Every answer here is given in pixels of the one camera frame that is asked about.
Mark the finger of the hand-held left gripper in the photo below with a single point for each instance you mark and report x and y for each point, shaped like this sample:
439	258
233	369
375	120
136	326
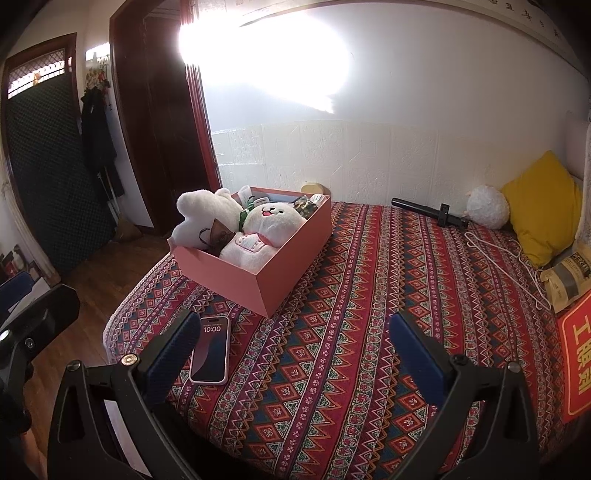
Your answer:
51	307

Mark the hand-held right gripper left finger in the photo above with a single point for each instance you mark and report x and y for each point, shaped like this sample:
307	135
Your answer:
171	355

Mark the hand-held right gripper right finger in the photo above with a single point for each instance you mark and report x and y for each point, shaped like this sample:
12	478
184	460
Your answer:
420	360

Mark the pink cardboard box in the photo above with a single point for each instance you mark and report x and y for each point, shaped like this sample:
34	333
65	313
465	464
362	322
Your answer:
277	277

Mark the person's left forearm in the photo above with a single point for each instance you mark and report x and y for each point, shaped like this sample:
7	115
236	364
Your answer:
34	457

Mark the blue chair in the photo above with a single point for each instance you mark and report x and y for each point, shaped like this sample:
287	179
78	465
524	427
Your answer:
16	290

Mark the smartphone in pink case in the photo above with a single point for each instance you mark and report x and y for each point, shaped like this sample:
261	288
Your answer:
210	350

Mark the red patterned bed blanket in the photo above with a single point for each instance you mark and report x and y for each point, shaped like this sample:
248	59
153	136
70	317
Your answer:
346	346

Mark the straw broom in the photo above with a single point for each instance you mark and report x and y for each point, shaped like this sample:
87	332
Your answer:
125	229

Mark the brown triangular ornament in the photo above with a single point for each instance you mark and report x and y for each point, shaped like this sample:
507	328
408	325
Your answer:
214	237

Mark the dark quilted door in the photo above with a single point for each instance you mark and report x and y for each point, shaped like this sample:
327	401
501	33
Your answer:
46	175

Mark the white clothes hanger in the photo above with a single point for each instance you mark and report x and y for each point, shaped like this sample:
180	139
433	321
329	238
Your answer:
489	247

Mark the white cloud-shaped plush toy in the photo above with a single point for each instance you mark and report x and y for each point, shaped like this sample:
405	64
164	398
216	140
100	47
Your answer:
203	212

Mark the black stick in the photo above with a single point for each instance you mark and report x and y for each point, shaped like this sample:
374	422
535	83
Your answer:
415	207

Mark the red box with yellow characters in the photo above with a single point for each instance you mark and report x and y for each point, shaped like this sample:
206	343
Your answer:
577	364

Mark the white plush toy with face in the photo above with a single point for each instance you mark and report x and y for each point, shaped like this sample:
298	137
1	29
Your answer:
268	226

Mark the round white plush toy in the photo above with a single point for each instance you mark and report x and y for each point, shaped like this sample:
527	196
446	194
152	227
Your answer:
487	207

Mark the tan paper bag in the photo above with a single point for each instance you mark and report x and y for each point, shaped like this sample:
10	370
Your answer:
568	281

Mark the hanging dark coat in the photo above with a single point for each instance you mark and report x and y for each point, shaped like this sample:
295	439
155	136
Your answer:
99	138

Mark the small white bottle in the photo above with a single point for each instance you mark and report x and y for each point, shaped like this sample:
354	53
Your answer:
244	193

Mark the yellow pillow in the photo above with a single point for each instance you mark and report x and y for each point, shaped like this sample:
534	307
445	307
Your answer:
545	207

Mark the pale yellow round object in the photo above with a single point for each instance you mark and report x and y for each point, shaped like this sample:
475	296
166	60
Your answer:
315	189

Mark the dark wooden door frame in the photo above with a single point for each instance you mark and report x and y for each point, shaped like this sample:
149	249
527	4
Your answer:
157	138

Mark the wall coat hook rack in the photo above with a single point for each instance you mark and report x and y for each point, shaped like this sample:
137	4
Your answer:
98	64

